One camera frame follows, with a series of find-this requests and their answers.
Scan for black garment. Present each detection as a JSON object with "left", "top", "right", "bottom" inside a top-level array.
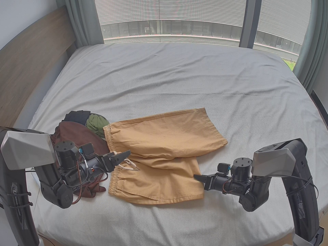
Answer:
[{"left": 64, "top": 110, "right": 92, "bottom": 125}]

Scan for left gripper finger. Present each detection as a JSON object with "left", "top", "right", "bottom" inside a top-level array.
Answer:
[
  {"left": 110, "top": 155, "right": 123, "bottom": 168},
  {"left": 116, "top": 150, "right": 132, "bottom": 164}
]

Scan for mustard yellow shorts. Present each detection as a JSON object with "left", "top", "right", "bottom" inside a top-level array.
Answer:
[{"left": 102, "top": 107, "right": 229, "bottom": 205}]

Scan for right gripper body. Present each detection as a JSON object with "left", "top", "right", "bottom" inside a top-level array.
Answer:
[{"left": 204, "top": 174, "right": 232, "bottom": 193}]

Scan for brown garment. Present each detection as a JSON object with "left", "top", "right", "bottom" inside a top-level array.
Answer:
[{"left": 50, "top": 121, "right": 111, "bottom": 198}]

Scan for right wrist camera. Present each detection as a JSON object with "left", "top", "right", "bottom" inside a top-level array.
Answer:
[{"left": 217, "top": 163, "right": 231, "bottom": 175}]

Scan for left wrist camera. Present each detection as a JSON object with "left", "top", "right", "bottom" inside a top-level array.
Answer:
[{"left": 81, "top": 142, "right": 94, "bottom": 159}]

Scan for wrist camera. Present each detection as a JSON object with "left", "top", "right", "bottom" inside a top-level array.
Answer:
[
  {"left": 217, "top": 163, "right": 231, "bottom": 175},
  {"left": 81, "top": 142, "right": 94, "bottom": 159}
]

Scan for green garment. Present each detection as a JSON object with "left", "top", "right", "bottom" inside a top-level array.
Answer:
[{"left": 86, "top": 113, "right": 111, "bottom": 139}]

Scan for grey-green curtain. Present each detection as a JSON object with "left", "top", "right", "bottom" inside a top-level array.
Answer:
[
  {"left": 54, "top": 0, "right": 104, "bottom": 48},
  {"left": 292, "top": 0, "right": 328, "bottom": 95}
]

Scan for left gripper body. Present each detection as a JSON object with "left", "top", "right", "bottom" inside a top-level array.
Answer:
[{"left": 85, "top": 152, "right": 116, "bottom": 176}]

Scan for bed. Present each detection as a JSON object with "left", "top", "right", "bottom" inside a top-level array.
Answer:
[{"left": 0, "top": 5, "right": 328, "bottom": 246}]

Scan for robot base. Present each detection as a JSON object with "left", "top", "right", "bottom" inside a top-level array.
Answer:
[{"left": 292, "top": 227, "right": 324, "bottom": 246}]

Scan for window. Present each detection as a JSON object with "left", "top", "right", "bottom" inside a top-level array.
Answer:
[{"left": 92, "top": 0, "right": 313, "bottom": 63}]

